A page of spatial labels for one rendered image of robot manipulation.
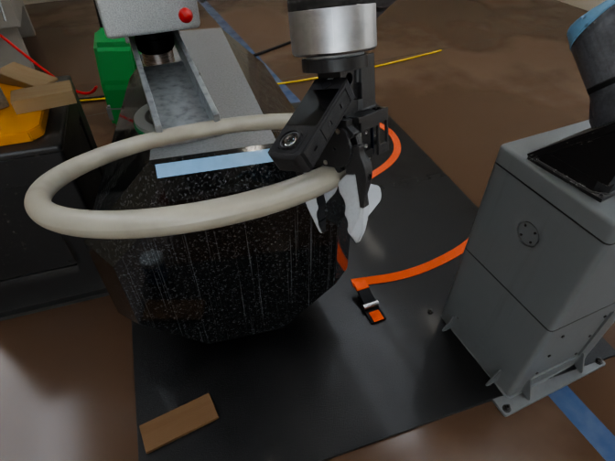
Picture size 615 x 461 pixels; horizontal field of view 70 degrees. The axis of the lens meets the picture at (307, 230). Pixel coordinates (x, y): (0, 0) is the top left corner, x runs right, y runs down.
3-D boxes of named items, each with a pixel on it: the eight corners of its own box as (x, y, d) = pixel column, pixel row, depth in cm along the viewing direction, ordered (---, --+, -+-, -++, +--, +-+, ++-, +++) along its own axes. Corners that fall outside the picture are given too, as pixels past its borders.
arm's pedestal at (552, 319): (512, 275, 202) (594, 105, 144) (605, 365, 169) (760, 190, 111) (422, 312, 188) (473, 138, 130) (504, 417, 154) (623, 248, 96)
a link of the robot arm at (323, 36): (341, 5, 39) (265, 15, 45) (345, 63, 41) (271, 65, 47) (393, 1, 45) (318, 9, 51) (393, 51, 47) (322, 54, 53)
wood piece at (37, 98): (16, 115, 154) (10, 102, 151) (16, 103, 161) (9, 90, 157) (77, 103, 161) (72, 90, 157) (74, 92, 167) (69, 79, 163)
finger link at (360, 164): (380, 203, 50) (363, 126, 47) (372, 209, 49) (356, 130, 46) (347, 204, 53) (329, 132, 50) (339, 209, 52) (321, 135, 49)
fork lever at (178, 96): (111, 24, 128) (105, 5, 125) (178, 16, 133) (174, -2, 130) (141, 152, 83) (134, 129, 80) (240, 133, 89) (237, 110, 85)
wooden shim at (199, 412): (146, 454, 144) (145, 453, 143) (140, 427, 150) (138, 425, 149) (219, 418, 153) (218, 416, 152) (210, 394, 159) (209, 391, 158)
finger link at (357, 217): (396, 228, 55) (382, 155, 52) (371, 247, 51) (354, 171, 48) (375, 227, 57) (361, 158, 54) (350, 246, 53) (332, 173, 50)
